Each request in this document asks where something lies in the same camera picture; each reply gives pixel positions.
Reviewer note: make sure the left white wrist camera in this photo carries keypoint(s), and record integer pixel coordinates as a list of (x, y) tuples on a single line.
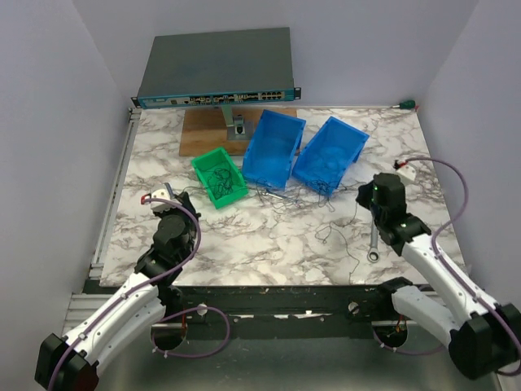
[(157, 196)]

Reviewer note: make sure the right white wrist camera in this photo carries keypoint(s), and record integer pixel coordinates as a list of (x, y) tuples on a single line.
[(405, 171)]

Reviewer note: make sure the left blue plastic bin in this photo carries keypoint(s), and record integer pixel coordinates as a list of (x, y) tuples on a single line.
[(269, 156)]

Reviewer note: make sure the aluminium side rail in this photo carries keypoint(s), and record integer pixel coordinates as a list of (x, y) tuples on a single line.
[(96, 264)]

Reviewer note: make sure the green handled screwdriver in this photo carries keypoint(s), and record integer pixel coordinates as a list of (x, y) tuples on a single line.
[(409, 104)]

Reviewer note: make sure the right blue plastic bin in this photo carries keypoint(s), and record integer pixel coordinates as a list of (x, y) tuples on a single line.
[(325, 159)]

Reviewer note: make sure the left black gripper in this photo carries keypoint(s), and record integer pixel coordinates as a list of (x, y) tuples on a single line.
[(183, 198)]

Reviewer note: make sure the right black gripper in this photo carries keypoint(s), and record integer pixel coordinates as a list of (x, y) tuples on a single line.
[(362, 199)]

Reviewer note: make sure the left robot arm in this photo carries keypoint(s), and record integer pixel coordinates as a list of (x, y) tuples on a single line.
[(76, 360)]

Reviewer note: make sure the wooden base board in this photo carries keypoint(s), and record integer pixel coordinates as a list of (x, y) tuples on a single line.
[(204, 129)]

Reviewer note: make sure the chrome combination wrench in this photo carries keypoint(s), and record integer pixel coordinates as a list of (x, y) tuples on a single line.
[(281, 199)]

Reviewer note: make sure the grey metal stand bracket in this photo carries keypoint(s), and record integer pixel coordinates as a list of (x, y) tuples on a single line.
[(239, 123)]

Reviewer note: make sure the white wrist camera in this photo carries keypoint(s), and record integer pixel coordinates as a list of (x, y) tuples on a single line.
[(405, 171), (157, 196)]

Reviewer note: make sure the grey network switch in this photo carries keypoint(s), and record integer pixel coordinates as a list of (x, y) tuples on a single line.
[(219, 68)]

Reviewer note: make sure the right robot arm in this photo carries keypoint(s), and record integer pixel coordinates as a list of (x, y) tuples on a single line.
[(481, 335)]

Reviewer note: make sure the green plastic bin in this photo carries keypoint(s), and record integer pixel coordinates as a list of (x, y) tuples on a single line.
[(220, 177)]

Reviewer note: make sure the blue plastic bin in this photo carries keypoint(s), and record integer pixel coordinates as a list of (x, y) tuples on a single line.
[(269, 156), (325, 159)]

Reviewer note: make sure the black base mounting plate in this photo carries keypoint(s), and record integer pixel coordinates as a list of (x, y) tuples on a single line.
[(287, 312)]

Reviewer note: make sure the grey ratchet wrench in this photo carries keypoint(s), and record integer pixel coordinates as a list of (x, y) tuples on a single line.
[(373, 251)]

